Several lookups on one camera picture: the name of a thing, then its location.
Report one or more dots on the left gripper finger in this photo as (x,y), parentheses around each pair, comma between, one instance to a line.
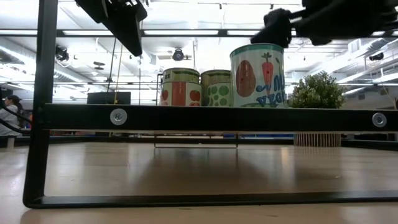
(121,28)

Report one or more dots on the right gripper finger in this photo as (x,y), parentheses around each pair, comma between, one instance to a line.
(276,26)

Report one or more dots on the vegetable label tin can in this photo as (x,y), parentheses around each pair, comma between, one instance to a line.
(248,81)

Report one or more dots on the tomato label tin can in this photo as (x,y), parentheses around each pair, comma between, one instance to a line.
(178,93)

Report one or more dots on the green pea label tin can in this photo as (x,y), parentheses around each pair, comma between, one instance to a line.
(217,93)

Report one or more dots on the black ceiling-mounted device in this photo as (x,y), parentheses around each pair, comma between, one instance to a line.
(178,55)
(376,56)
(62,53)

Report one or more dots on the potted green plant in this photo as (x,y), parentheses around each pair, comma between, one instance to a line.
(317,90)

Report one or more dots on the person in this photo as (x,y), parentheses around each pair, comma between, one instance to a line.
(7,115)

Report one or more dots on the wooden shelf with black frame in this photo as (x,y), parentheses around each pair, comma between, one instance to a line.
(217,119)

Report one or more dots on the black aluminium table frame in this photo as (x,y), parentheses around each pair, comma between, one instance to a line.
(367,143)

